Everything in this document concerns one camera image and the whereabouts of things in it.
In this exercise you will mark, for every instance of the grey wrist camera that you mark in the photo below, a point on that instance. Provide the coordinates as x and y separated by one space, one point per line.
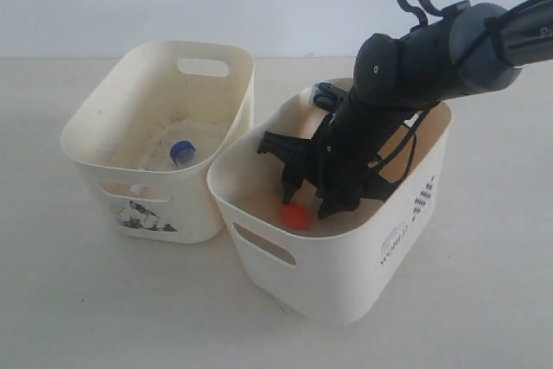
327 96

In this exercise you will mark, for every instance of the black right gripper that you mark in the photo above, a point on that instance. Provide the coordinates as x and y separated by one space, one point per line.
339 190

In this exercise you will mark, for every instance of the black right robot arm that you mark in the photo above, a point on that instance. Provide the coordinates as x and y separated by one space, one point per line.
464 49

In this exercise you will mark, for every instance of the cream plastic bin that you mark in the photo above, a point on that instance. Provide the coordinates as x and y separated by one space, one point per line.
334 271
161 91

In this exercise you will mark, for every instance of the red-capped clear tube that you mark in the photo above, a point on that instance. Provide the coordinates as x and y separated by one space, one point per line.
295 217

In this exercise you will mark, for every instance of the blue-capped clear tube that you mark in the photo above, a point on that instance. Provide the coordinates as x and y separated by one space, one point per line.
169 156

